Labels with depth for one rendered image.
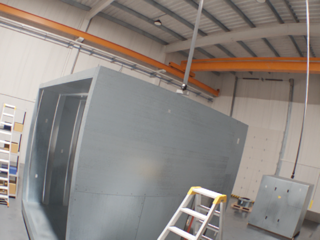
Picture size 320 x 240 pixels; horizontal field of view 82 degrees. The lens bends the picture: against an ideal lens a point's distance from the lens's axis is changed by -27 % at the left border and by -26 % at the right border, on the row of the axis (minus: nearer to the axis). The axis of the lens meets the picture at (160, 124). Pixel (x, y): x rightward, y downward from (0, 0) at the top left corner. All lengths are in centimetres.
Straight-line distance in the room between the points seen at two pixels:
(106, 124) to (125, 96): 30
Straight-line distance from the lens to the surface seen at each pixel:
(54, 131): 548
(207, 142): 296
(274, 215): 882
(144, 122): 228
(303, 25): 941
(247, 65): 1099
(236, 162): 369
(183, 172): 276
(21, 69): 1037
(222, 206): 236
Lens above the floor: 276
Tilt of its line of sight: 2 degrees up
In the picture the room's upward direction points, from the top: 13 degrees clockwise
